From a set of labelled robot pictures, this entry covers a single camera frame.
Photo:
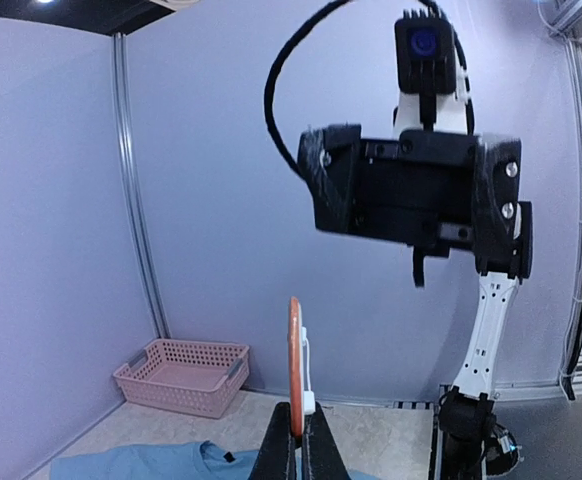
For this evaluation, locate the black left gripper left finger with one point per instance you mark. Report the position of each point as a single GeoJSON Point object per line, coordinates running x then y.
{"type": "Point", "coordinates": [276, 445]}

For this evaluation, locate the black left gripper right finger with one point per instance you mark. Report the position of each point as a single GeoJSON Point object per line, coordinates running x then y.
{"type": "Point", "coordinates": [321, 459]}

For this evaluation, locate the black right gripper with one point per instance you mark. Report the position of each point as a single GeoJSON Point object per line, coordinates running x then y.
{"type": "Point", "coordinates": [430, 190]}

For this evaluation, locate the orange round brooch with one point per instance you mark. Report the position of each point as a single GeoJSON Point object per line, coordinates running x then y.
{"type": "Point", "coordinates": [301, 395]}

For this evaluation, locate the light blue printed t-shirt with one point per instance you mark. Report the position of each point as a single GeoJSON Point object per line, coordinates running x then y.
{"type": "Point", "coordinates": [196, 460]}

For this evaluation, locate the pink plastic basket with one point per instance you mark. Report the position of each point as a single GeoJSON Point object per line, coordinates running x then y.
{"type": "Point", "coordinates": [189, 377]}

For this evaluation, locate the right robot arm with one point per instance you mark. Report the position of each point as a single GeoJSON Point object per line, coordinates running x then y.
{"type": "Point", "coordinates": [496, 293]}

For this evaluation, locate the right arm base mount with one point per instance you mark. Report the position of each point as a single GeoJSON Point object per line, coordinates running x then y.
{"type": "Point", "coordinates": [467, 440]}

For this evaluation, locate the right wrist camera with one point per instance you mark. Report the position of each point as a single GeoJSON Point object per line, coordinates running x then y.
{"type": "Point", "coordinates": [433, 80]}

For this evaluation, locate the right aluminium corner post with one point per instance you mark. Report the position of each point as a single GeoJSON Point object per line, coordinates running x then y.
{"type": "Point", "coordinates": [573, 338]}

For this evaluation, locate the aluminium corner post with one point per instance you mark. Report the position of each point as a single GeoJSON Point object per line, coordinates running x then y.
{"type": "Point", "coordinates": [131, 186]}
{"type": "Point", "coordinates": [573, 338]}

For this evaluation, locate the left aluminium corner post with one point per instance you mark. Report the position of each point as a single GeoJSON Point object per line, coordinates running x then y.
{"type": "Point", "coordinates": [131, 186]}

